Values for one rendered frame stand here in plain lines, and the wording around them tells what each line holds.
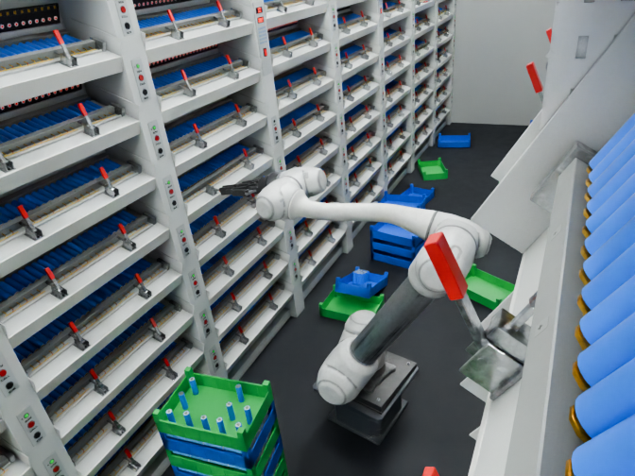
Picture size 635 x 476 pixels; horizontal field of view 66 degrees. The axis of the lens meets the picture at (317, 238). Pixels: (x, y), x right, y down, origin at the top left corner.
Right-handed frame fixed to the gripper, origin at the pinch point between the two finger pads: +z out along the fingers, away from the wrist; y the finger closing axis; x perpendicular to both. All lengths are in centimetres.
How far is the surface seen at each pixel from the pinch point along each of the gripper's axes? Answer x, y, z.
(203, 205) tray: -2.2, -8.5, 7.1
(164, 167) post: 18.0, -22.5, 3.1
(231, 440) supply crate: -51, -67, -30
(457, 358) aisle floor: -109, 42, -60
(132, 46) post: 55, -23, -4
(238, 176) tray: -0.9, 17.9, 8.9
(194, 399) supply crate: -50, -57, -7
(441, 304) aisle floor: -106, 80, -44
